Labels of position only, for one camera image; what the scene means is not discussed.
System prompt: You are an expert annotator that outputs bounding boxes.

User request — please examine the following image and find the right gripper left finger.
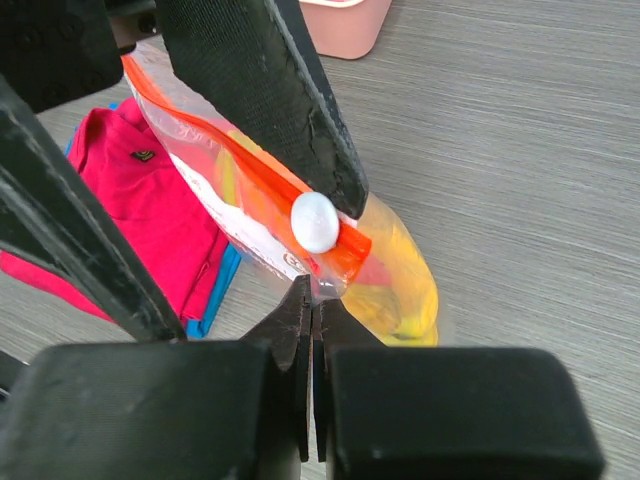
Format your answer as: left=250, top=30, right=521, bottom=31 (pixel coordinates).
left=1, top=277, right=311, bottom=479

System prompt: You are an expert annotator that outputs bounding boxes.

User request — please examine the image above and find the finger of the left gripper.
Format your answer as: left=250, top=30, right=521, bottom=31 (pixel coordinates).
left=1, top=82, right=186, bottom=341
left=156, top=0, right=369, bottom=219

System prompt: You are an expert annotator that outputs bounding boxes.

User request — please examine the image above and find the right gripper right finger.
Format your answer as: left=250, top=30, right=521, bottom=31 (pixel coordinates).
left=311, top=300, right=606, bottom=479

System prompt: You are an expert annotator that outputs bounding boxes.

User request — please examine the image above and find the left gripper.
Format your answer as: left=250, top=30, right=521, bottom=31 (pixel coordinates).
left=1, top=0, right=160, bottom=113

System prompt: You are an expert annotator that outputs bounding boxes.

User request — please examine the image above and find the yellow fake banana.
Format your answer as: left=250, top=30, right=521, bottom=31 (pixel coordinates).
left=342, top=216, right=439, bottom=347

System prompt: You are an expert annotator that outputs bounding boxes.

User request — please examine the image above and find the clear zip top bag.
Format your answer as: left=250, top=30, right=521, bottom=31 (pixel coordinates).
left=122, top=44, right=440, bottom=346

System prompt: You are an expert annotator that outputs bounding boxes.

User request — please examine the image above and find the orange fake fruit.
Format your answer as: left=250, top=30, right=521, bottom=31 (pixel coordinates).
left=243, top=171, right=301, bottom=227

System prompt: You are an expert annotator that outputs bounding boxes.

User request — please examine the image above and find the yellow fake star fruit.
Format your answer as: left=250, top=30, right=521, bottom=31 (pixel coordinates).
left=214, top=148, right=266, bottom=217

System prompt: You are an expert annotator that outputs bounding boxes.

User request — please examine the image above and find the blue folded cloth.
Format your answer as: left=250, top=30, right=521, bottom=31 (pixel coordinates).
left=64, top=102, right=242, bottom=340

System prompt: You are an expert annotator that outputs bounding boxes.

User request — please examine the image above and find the red folded shirt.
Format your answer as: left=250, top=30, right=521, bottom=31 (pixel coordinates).
left=0, top=97, right=231, bottom=324

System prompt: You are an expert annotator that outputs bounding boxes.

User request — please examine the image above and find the pink divided plastic tray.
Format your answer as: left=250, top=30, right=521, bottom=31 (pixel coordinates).
left=300, top=0, right=392, bottom=60

